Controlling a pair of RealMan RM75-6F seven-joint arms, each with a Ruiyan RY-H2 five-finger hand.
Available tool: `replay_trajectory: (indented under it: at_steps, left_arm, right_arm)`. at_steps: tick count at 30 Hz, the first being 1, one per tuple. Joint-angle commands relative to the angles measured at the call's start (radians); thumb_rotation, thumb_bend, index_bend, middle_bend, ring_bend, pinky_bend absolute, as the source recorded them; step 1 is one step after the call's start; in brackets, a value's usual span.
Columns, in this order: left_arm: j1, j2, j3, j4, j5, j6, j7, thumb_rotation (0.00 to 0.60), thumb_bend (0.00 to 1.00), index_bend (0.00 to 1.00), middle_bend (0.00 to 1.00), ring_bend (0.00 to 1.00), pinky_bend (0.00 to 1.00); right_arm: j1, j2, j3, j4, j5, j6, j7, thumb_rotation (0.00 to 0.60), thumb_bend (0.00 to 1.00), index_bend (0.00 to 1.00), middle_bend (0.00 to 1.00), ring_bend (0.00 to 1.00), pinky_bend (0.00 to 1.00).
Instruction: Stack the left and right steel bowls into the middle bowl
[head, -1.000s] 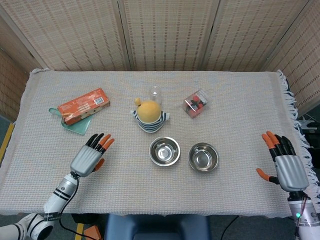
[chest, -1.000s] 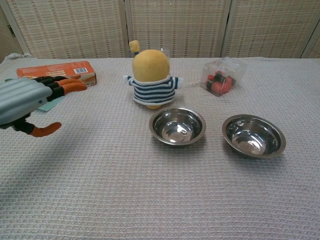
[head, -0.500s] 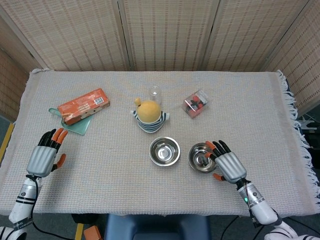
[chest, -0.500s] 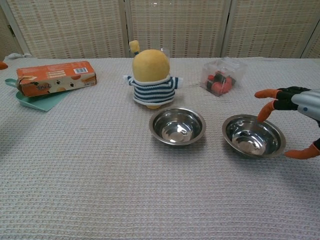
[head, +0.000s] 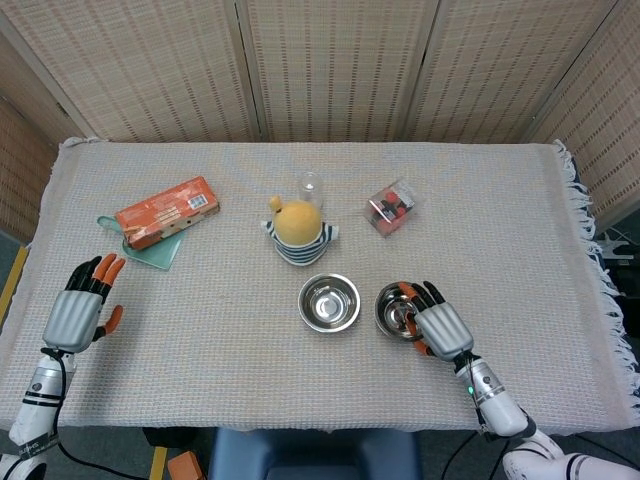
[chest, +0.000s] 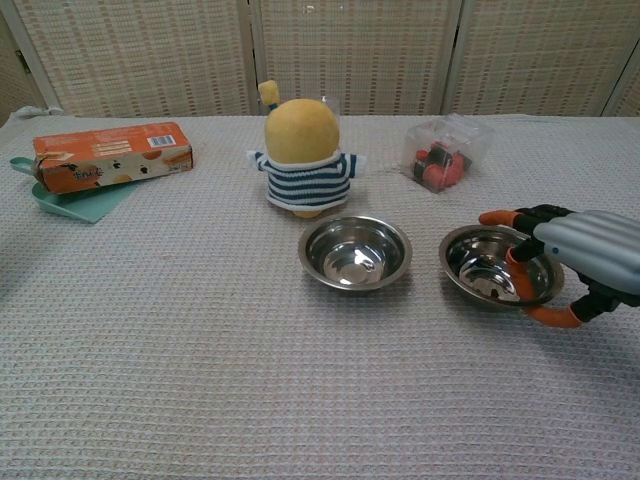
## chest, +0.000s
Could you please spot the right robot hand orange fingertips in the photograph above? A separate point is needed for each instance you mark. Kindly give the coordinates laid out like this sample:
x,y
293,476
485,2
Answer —
x,y
595,245

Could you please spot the clear bag of red snacks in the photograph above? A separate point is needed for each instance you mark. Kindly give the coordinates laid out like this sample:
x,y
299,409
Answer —
x,y
470,135

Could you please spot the red and black toy pieces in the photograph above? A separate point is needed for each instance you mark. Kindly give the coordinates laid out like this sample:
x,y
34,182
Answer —
x,y
440,167

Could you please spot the woven folding screen panel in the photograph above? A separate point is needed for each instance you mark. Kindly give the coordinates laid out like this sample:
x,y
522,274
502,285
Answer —
x,y
355,50
140,55
540,55

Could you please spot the yellow plush toy striped sweater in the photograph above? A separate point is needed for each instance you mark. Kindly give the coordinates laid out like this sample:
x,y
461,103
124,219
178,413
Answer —
x,y
300,135

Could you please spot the grey waffle tablecloth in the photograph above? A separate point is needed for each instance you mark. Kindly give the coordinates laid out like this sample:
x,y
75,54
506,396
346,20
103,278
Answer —
x,y
250,380

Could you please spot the orange cardboard snack box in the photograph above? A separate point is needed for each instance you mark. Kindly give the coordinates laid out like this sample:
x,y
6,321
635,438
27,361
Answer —
x,y
107,150

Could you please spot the mint green plastic dustpan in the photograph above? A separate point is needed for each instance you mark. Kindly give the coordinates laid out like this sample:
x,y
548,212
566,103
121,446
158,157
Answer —
x,y
90,207

